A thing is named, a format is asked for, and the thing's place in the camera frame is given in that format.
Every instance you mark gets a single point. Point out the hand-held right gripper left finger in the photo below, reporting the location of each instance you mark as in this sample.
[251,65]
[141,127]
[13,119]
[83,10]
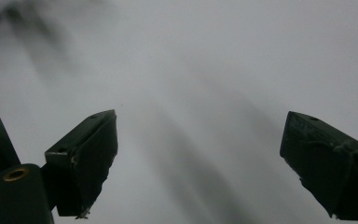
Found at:
[84,161]

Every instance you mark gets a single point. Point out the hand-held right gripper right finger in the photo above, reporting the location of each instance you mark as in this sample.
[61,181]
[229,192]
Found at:
[332,168]

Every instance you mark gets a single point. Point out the white table sheet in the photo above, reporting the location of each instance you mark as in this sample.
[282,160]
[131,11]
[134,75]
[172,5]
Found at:
[199,77]

